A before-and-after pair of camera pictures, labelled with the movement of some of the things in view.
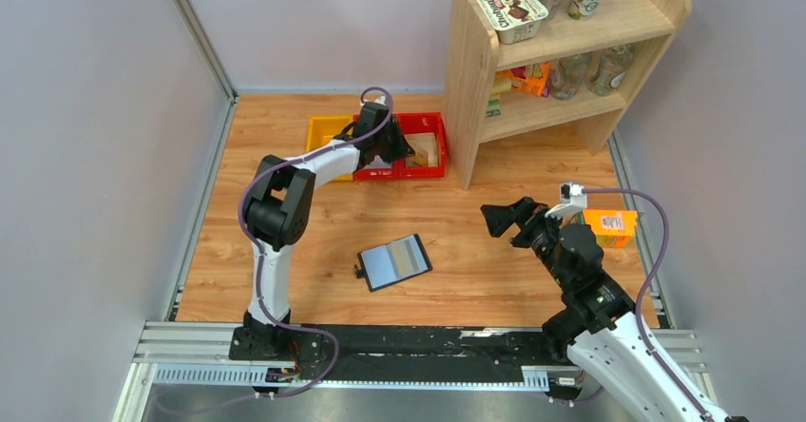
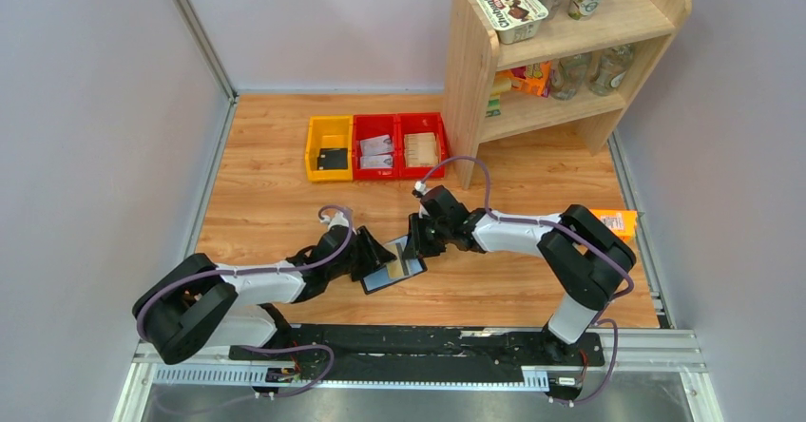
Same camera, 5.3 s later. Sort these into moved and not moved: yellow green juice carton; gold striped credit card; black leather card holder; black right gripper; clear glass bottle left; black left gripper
Moved: black left gripper; black right gripper
Not moved: gold striped credit card; yellow green juice carton; black leather card holder; clear glass bottle left
